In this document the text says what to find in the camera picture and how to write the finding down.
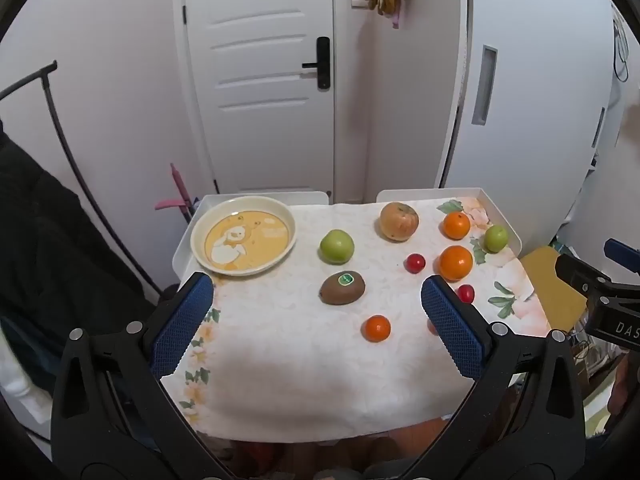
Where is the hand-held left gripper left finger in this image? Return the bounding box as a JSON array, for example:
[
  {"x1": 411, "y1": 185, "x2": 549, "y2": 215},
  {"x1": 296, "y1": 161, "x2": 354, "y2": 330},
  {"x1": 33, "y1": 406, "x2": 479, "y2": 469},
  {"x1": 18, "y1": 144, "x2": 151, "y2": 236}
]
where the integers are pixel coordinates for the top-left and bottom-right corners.
[{"x1": 50, "y1": 272, "x2": 236, "y2": 480}]

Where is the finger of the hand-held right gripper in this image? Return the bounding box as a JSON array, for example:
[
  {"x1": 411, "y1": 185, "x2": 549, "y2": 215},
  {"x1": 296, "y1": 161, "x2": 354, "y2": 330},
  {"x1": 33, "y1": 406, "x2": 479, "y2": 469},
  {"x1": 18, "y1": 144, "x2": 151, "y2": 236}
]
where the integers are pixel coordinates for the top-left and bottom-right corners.
[
  {"x1": 555, "y1": 252, "x2": 618, "y2": 306},
  {"x1": 604, "y1": 238, "x2": 640, "y2": 275}
]

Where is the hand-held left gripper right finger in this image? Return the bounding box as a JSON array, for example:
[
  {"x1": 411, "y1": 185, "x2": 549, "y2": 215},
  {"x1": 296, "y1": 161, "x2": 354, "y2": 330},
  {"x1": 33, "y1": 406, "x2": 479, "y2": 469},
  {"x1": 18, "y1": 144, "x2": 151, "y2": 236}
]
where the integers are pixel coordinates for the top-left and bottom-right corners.
[{"x1": 400, "y1": 275, "x2": 587, "y2": 480}]

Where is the large orange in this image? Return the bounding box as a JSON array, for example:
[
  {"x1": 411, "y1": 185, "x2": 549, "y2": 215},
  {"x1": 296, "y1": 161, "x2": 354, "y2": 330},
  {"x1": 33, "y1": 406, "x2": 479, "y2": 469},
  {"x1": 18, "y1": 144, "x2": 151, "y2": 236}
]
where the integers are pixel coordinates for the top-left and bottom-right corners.
[{"x1": 438, "y1": 245, "x2": 474, "y2": 282}]

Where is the small green apple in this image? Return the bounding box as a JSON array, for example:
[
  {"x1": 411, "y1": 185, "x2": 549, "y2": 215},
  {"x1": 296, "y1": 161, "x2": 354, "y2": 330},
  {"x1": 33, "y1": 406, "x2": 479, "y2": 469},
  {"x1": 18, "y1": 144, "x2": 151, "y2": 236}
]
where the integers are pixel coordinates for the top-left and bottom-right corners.
[{"x1": 483, "y1": 225, "x2": 509, "y2": 253}]

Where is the cream plate with cartoon print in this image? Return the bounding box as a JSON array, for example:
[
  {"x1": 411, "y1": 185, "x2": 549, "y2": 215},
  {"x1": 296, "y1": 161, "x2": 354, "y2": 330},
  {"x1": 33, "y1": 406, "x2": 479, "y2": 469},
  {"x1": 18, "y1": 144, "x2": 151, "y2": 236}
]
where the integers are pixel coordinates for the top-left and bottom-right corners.
[{"x1": 190, "y1": 196, "x2": 297, "y2": 277}]

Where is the brown kiwi with green sticker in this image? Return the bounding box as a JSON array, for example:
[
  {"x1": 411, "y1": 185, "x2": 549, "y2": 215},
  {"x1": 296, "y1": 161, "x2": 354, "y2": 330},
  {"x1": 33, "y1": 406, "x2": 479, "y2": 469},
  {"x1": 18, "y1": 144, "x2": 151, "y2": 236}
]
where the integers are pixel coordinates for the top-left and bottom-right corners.
[{"x1": 319, "y1": 270, "x2": 366, "y2": 306}]

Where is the large green apple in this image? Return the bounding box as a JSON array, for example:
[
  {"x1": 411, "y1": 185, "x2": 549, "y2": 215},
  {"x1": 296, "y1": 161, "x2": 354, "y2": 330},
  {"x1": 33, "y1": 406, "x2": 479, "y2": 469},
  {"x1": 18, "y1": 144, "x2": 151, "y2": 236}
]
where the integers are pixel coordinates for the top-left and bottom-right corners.
[{"x1": 319, "y1": 229, "x2": 355, "y2": 265}]

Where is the yellow cardboard sheet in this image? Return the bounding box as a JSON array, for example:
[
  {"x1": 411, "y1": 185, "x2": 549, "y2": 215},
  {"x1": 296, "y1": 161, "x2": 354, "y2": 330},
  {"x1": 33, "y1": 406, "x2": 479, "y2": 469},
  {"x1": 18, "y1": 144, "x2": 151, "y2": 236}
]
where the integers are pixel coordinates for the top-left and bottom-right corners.
[{"x1": 520, "y1": 246, "x2": 589, "y2": 334}]

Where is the white tray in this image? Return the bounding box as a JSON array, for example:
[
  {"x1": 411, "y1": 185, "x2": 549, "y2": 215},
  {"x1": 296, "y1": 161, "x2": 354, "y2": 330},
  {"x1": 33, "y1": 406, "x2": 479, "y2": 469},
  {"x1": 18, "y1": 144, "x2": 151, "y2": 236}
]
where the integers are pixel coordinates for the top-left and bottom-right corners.
[
  {"x1": 375, "y1": 187, "x2": 523, "y2": 257},
  {"x1": 172, "y1": 190, "x2": 331, "y2": 288}
]

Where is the striped green rug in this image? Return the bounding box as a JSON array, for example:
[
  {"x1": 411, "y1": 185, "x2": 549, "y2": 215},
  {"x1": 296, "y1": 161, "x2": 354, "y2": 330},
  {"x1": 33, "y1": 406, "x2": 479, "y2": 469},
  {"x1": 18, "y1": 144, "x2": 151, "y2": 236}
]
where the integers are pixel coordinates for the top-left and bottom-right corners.
[{"x1": 582, "y1": 382, "x2": 618, "y2": 438}]

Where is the medium orange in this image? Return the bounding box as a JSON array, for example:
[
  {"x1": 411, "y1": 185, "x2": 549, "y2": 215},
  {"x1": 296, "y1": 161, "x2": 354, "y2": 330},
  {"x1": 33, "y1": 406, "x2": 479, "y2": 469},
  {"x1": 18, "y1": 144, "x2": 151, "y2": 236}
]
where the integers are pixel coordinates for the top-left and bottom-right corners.
[{"x1": 442, "y1": 211, "x2": 472, "y2": 240}]

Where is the brown russet apple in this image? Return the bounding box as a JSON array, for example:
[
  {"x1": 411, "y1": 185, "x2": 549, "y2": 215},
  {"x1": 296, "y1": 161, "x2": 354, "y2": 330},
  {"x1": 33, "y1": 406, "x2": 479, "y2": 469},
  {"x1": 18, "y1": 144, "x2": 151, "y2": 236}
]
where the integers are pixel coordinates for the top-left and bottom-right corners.
[{"x1": 379, "y1": 202, "x2": 420, "y2": 242}]

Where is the pink plastic tool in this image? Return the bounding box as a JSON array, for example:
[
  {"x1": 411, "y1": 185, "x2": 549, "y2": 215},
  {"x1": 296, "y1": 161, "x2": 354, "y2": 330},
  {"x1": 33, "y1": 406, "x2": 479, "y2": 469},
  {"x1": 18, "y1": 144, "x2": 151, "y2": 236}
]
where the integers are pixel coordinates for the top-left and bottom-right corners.
[{"x1": 154, "y1": 162, "x2": 197, "y2": 224}]

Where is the white floral tablecloth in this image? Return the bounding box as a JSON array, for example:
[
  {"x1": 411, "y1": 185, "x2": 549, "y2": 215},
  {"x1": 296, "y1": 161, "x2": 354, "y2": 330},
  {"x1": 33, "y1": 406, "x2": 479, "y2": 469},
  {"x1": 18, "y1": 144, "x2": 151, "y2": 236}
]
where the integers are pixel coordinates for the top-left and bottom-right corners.
[{"x1": 177, "y1": 197, "x2": 553, "y2": 445}]

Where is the dark clothing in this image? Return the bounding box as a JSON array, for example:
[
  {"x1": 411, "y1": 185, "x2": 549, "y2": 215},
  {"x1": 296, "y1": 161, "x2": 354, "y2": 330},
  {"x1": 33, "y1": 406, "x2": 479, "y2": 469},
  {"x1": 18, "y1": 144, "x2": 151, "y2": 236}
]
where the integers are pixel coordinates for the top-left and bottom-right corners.
[{"x1": 0, "y1": 119, "x2": 158, "y2": 366}]

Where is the white panel door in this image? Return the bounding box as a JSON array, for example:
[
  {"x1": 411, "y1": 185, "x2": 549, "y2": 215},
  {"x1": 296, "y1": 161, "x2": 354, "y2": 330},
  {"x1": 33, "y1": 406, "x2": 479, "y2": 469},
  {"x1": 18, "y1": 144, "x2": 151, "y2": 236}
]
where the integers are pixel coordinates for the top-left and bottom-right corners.
[{"x1": 172, "y1": 0, "x2": 337, "y2": 202}]

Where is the black clothes rack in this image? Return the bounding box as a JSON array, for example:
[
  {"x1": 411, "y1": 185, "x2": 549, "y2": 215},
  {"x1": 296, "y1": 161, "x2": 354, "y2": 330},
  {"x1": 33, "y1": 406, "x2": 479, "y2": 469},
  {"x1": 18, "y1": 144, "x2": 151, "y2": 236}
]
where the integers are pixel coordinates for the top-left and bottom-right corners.
[{"x1": 0, "y1": 60, "x2": 168, "y2": 303}]

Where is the black cable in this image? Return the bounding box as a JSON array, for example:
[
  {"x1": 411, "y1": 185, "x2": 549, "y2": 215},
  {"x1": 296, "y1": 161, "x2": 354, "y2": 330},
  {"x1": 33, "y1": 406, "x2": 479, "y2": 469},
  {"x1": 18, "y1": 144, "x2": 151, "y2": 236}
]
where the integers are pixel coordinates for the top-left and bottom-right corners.
[{"x1": 611, "y1": 4, "x2": 632, "y2": 82}]

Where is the recessed wardrobe handle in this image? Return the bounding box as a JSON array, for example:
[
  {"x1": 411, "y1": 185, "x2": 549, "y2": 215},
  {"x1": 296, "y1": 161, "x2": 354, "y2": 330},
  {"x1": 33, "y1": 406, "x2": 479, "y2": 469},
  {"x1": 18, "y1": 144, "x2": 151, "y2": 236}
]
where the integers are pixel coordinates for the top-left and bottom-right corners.
[{"x1": 472, "y1": 45, "x2": 499, "y2": 126}]

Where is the black door lock handle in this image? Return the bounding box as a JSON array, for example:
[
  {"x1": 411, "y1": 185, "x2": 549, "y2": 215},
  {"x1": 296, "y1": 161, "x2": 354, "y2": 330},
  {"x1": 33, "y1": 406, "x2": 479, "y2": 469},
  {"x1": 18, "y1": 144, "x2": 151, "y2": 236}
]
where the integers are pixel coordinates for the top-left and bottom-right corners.
[{"x1": 302, "y1": 36, "x2": 331, "y2": 92}]

